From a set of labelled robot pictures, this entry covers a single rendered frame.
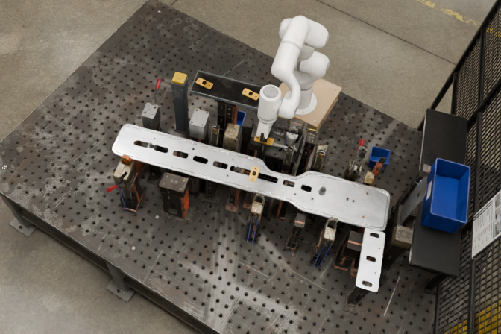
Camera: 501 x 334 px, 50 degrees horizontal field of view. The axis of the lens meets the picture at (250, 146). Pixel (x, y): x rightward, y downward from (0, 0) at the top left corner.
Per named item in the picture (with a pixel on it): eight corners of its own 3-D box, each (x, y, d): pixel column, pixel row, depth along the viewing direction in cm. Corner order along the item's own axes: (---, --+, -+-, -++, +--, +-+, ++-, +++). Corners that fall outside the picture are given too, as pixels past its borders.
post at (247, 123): (237, 165, 297) (241, 125, 263) (239, 157, 300) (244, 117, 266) (246, 167, 297) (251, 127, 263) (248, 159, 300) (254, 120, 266)
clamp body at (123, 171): (118, 212, 278) (106, 179, 247) (128, 187, 286) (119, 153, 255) (137, 217, 277) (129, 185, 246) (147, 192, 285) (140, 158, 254)
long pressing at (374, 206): (106, 157, 261) (106, 156, 260) (124, 121, 273) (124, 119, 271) (385, 233, 251) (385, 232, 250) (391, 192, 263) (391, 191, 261)
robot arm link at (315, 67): (295, 71, 299) (299, 42, 279) (327, 80, 296) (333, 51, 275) (288, 87, 293) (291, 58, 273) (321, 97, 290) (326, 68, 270)
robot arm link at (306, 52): (311, 77, 284) (282, 68, 287) (318, 57, 286) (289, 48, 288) (308, 44, 235) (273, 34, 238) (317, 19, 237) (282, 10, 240)
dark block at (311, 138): (293, 182, 294) (305, 142, 259) (295, 171, 298) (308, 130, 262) (301, 184, 294) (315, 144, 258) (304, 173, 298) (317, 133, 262)
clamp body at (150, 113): (144, 153, 297) (136, 116, 266) (150, 136, 303) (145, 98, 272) (160, 157, 296) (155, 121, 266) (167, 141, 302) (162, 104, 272)
